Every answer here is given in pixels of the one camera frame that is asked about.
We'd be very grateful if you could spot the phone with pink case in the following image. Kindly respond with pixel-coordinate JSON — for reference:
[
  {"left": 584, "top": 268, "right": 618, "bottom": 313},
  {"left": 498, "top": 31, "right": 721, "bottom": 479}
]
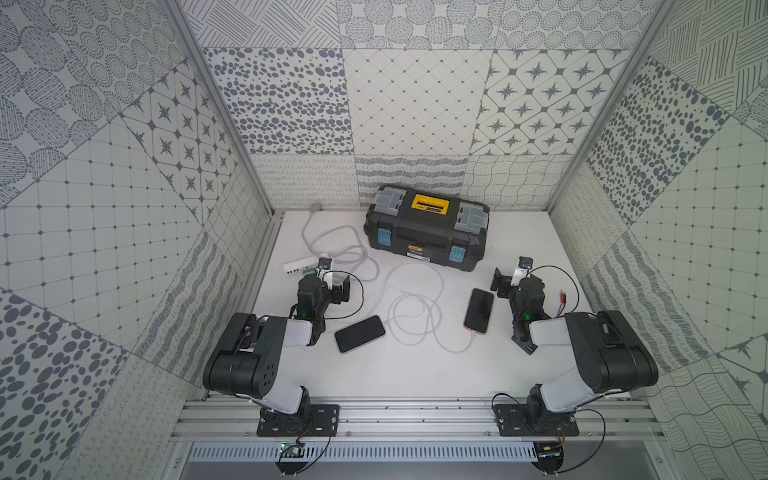
[{"left": 463, "top": 288, "right": 494, "bottom": 334}]

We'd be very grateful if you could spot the phone with mint case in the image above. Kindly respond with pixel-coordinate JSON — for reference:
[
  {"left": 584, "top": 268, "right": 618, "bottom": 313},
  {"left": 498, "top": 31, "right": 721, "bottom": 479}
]
[{"left": 334, "top": 315, "right": 386, "bottom": 354}]

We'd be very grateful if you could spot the white charging cable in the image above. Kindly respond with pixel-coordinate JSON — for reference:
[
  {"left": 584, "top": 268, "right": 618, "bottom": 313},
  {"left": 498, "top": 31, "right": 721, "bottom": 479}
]
[{"left": 335, "top": 261, "right": 481, "bottom": 355}]

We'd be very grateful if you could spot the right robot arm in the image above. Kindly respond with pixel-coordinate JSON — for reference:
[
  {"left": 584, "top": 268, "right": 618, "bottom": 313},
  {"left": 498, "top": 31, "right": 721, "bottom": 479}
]
[{"left": 491, "top": 268, "right": 659, "bottom": 432}]

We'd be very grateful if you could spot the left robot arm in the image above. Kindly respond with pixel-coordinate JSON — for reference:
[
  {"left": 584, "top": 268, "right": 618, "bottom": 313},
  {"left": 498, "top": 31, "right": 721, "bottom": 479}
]
[{"left": 203, "top": 270, "right": 351, "bottom": 428}]

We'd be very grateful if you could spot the white power strip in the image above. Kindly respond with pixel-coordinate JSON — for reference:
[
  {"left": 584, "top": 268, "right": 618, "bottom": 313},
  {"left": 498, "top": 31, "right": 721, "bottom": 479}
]
[{"left": 283, "top": 256, "right": 319, "bottom": 275}]

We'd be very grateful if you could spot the black toolbox yellow label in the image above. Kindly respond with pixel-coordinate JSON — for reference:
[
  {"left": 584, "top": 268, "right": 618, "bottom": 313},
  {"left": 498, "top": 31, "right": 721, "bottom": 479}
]
[{"left": 363, "top": 185, "right": 490, "bottom": 272}]

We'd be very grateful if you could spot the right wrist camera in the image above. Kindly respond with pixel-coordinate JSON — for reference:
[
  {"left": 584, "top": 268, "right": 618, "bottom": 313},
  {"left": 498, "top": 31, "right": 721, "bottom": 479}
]
[{"left": 518, "top": 256, "right": 533, "bottom": 272}]

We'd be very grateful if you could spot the grey power cord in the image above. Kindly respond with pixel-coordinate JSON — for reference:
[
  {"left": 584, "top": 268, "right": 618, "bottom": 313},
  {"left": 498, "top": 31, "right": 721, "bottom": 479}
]
[{"left": 299, "top": 202, "right": 380, "bottom": 283}]

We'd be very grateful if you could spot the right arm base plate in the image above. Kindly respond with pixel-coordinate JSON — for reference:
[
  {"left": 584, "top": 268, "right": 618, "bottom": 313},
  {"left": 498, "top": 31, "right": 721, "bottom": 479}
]
[{"left": 492, "top": 404, "right": 580, "bottom": 437}]

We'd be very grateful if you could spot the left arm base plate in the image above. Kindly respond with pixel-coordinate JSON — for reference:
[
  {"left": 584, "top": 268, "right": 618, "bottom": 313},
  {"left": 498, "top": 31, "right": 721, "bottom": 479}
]
[{"left": 256, "top": 404, "right": 340, "bottom": 438}]

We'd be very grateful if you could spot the aluminium front rail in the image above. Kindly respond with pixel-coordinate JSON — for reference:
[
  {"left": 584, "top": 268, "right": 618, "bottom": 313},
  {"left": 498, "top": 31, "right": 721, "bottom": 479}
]
[{"left": 171, "top": 394, "right": 664, "bottom": 441}]

